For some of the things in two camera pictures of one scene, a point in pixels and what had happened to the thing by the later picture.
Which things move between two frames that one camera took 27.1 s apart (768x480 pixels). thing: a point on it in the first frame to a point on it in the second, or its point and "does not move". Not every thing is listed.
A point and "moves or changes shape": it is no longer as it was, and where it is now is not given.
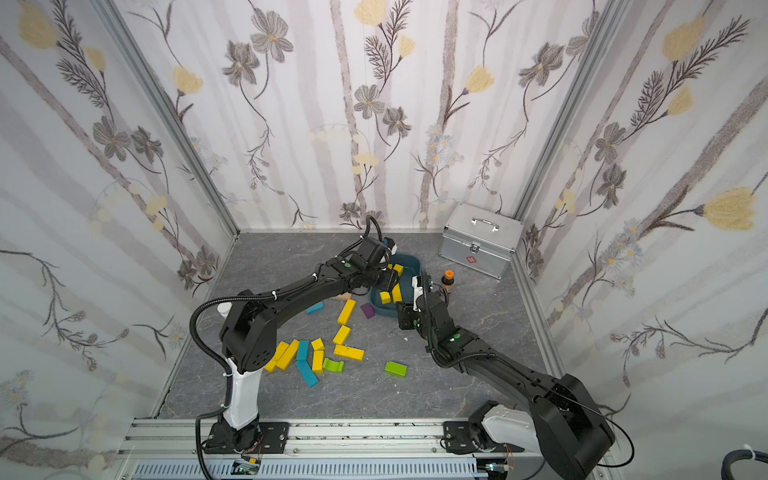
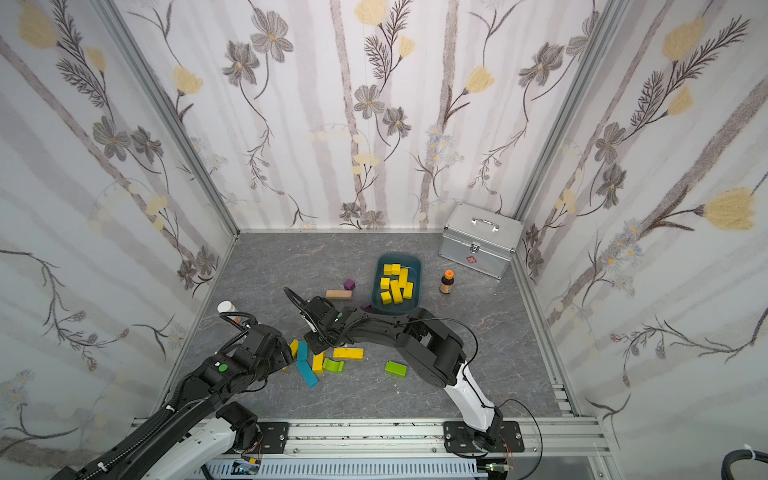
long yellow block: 397,294 does not move
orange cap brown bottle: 448,280 does not move
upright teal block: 303,350 does not move
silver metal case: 480,239 does not move
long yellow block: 348,308 moves or changes shape
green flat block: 396,369 does not move
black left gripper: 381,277 to 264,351
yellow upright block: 317,365 does not move
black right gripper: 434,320 to 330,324
